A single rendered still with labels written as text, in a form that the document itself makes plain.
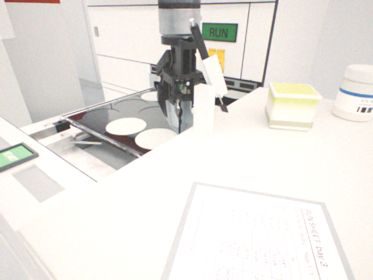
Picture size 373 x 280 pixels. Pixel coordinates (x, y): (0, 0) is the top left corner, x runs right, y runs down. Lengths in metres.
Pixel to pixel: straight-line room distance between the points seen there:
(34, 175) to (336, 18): 2.06
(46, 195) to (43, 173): 0.05
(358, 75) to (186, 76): 0.31
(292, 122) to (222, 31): 0.39
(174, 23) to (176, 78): 0.09
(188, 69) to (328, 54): 1.80
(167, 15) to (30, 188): 0.33
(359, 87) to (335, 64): 1.64
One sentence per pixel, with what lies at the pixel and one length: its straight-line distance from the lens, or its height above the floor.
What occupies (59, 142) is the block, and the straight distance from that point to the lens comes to 0.57.
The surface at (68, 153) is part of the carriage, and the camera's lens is 0.56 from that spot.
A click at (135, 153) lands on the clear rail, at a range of 0.47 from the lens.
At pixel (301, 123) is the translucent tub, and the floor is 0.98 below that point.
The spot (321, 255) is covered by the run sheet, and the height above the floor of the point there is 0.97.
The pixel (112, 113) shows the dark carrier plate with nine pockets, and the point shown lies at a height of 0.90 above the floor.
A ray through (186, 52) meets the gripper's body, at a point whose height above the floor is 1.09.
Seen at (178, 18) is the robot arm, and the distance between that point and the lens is 0.43.
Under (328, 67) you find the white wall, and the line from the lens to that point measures 2.17.
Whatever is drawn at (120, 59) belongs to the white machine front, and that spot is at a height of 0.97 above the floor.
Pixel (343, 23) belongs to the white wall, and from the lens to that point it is 2.14.
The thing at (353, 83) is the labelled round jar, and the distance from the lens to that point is 0.53.
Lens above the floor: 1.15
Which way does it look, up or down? 29 degrees down
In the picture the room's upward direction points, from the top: straight up
